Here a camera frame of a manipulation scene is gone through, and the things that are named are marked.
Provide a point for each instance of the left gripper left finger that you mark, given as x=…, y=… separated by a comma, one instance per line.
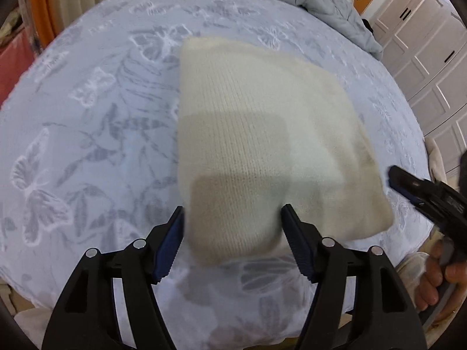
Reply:
x=85, y=315

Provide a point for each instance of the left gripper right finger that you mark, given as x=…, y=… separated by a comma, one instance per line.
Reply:
x=360, y=302

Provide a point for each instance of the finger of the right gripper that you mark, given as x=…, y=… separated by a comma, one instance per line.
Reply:
x=423, y=194

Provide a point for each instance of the cream knit cardigan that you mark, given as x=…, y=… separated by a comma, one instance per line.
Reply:
x=258, y=129

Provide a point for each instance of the person's right hand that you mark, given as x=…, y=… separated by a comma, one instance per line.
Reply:
x=426, y=294

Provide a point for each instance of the beige fleece garment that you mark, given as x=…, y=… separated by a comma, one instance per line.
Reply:
x=435, y=163

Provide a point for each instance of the blue butterfly bedspread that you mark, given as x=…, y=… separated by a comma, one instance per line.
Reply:
x=89, y=156

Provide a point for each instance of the white wardrobe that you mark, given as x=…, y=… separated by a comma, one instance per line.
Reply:
x=424, y=44

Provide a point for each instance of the pink floral blanket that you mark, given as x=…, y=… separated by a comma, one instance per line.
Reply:
x=16, y=58

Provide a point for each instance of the orange curtain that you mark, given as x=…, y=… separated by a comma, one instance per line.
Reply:
x=46, y=19

